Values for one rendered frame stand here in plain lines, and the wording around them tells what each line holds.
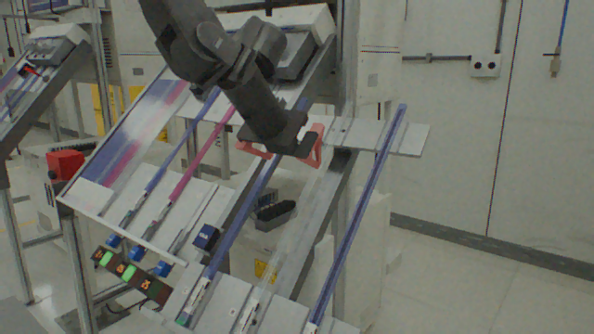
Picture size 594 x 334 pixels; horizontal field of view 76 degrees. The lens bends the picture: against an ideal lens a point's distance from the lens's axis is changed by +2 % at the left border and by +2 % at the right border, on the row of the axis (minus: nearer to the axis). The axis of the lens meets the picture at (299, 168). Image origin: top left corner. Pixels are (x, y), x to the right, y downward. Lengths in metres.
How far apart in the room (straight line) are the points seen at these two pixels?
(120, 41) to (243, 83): 1.85
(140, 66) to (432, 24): 1.70
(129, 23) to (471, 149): 2.06
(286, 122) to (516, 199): 2.07
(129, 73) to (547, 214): 2.43
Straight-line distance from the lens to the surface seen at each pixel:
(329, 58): 1.08
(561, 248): 2.58
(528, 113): 2.41
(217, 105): 1.15
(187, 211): 0.96
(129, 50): 2.34
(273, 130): 0.54
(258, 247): 1.16
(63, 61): 2.25
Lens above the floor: 1.14
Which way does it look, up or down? 16 degrees down
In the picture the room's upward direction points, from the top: straight up
